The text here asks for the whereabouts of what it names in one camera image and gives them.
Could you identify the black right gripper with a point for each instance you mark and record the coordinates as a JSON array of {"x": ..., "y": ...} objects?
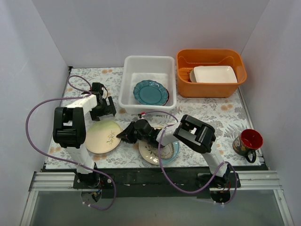
[{"x": 130, "y": 131}]

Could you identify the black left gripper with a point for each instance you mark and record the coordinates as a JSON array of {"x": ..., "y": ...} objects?
[{"x": 103, "y": 112}]

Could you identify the cream plate with leaf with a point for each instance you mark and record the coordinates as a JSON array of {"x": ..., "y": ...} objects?
[{"x": 101, "y": 137}]

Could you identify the teal scalloped plate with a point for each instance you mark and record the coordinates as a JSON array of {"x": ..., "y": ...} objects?
[{"x": 149, "y": 92}]

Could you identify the red round plate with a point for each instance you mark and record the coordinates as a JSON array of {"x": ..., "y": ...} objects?
[{"x": 167, "y": 99}]

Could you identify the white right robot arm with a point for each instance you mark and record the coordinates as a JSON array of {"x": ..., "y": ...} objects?
[{"x": 195, "y": 134}]

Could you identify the white plastic bin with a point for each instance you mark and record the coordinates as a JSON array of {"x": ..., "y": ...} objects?
[{"x": 155, "y": 68}]

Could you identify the cream and blue plate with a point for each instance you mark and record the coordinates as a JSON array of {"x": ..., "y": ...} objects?
[{"x": 164, "y": 162}]

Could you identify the speckled grey oval plate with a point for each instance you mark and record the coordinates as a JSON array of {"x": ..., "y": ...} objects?
[{"x": 151, "y": 150}]

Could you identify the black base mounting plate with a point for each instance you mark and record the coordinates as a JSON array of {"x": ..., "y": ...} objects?
[{"x": 151, "y": 182}]

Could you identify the round cream dish in basket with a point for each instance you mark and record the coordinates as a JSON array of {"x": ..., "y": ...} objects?
[{"x": 192, "y": 76}]

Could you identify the white rectangular dish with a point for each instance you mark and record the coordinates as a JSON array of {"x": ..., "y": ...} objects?
[{"x": 215, "y": 74}]

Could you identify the orange plastic basket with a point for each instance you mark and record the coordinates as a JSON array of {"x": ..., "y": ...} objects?
[{"x": 187, "y": 59}]

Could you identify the red bowl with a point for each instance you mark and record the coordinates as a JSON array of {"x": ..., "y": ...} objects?
[{"x": 247, "y": 143}]

